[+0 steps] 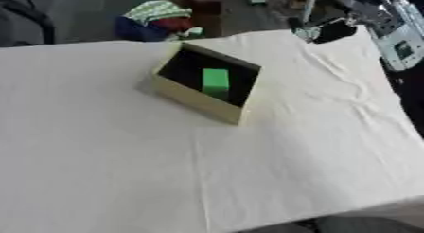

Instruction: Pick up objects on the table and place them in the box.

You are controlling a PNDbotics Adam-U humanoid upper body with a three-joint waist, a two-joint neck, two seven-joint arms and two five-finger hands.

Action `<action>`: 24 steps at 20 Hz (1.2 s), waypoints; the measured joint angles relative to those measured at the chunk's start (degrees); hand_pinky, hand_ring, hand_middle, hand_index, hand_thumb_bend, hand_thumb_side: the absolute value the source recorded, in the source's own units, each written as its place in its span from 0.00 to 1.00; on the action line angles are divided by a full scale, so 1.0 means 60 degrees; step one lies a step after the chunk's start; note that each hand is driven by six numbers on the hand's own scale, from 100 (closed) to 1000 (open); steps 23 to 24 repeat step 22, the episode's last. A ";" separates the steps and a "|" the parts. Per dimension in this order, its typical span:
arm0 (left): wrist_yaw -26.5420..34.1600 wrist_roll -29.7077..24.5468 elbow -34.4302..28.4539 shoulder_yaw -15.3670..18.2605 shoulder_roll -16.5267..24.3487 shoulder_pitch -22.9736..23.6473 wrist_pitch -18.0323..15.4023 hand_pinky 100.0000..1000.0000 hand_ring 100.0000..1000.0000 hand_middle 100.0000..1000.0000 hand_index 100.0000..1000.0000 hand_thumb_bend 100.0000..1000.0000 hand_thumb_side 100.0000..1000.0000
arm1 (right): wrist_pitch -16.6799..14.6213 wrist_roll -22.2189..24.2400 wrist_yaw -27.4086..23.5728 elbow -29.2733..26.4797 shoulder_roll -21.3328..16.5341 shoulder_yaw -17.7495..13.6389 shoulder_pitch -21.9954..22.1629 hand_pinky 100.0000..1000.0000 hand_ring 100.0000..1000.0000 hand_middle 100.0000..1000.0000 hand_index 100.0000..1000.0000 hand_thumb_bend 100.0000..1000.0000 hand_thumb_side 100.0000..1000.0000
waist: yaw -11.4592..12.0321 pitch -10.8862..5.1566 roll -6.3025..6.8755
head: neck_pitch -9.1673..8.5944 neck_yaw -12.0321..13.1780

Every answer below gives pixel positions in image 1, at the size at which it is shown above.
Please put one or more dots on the green rectangular block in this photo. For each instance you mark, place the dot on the green rectangular block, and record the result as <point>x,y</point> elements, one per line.
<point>215,79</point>

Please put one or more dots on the tan cardboard box black inside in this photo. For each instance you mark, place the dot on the tan cardboard box black inside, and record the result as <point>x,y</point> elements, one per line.
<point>187,98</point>

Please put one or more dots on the black chair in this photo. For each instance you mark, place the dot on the black chair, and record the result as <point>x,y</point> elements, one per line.
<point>27,22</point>

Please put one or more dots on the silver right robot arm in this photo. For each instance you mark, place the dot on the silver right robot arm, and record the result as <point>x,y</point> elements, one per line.
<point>398,38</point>

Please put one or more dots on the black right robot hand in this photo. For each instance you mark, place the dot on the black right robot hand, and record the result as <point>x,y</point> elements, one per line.
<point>332,31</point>

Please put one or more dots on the pile of coloured cloths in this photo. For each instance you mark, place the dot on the pile of coloured cloths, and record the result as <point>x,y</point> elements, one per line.
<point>157,20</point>

